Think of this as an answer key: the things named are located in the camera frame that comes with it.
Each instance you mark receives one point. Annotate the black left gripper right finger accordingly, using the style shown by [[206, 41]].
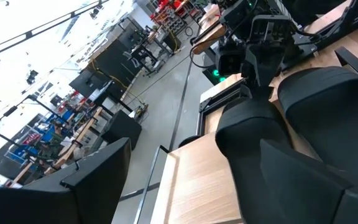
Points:
[[306, 193]]

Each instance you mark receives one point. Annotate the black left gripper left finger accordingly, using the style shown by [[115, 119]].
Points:
[[57, 202]]

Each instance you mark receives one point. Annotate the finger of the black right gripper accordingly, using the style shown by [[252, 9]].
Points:
[[264, 68]]

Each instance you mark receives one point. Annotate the black foam slide sandal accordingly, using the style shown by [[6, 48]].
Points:
[[247, 130], [331, 112]]

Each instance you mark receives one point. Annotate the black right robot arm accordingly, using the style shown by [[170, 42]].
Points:
[[238, 15]]

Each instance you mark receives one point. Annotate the wooden workbench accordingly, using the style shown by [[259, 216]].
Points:
[[210, 37]]

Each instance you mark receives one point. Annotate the long wooden background table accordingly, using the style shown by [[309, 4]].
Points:
[[79, 137]]

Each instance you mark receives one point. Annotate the black cabinet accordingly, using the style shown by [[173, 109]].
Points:
[[121, 127]]

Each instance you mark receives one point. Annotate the red parts shelving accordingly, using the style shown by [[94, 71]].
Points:
[[169, 15]]

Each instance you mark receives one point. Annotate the black rolling workstation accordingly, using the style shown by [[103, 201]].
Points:
[[145, 57]]

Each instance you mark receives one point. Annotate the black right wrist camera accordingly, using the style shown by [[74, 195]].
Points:
[[230, 60]]

